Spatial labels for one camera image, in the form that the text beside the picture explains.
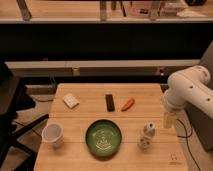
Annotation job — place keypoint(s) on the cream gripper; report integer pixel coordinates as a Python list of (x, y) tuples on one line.
[(169, 119)]

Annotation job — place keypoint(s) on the small clear plastic bottle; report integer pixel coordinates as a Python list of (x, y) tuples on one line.
[(146, 135)]

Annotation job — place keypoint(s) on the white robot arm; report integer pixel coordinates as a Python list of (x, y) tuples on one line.
[(187, 86)]

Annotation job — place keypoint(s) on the orange carrot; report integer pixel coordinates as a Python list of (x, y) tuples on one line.
[(128, 104)]

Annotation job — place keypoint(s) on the black rectangular bar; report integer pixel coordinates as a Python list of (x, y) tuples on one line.
[(110, 103)]

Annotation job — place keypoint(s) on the green round plate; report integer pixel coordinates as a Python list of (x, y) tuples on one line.
[(103, 138)]

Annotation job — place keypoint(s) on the white sponge block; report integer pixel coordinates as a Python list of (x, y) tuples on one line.
[(70, 101)]

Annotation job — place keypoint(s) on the white plastic cup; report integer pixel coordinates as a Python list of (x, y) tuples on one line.
[(53, 134)]

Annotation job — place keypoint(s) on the black office chair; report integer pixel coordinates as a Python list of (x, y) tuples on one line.
[(13, 97)]

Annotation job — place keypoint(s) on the wooden shelf with items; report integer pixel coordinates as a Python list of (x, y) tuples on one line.
[(110, 11)]

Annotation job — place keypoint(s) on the grey metal rail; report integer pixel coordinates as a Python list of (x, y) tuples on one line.
[(98, 68)]

